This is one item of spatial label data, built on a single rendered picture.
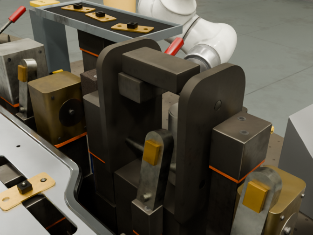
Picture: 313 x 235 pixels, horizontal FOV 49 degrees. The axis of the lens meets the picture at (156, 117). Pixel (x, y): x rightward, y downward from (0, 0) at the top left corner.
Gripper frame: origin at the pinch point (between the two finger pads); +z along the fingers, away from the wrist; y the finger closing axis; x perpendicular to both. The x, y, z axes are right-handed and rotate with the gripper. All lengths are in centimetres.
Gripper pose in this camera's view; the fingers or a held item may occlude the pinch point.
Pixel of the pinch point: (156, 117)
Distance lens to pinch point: 74.1
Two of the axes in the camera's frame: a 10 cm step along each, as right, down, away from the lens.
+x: 2.8, -6.0, -7.5
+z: -4.9, 5.8, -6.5
